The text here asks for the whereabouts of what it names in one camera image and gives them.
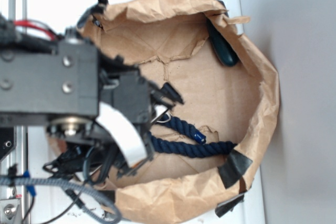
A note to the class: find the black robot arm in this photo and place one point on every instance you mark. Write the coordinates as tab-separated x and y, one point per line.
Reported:
55	83

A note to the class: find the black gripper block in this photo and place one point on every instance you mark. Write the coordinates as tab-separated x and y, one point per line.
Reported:
129	106

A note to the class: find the crumpled brown paper bag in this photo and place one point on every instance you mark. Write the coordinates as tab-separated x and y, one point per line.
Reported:
169	40

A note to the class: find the dark green oblong object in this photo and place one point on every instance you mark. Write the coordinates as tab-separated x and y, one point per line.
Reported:
222	48

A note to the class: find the aluminium frame rail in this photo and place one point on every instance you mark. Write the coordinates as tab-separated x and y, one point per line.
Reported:
14	200

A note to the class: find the black tape strip right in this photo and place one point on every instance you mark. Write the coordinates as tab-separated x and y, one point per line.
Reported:
234	168

